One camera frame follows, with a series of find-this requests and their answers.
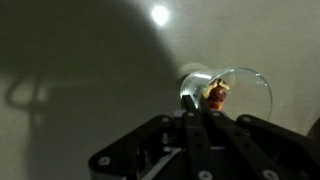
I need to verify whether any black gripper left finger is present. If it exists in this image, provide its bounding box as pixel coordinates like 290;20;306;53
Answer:
181;95;213;180

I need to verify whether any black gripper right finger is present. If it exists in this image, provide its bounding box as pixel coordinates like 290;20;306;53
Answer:
199;98;298;180

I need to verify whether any red brown food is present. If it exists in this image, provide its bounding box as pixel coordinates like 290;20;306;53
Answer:
202;78;230;110

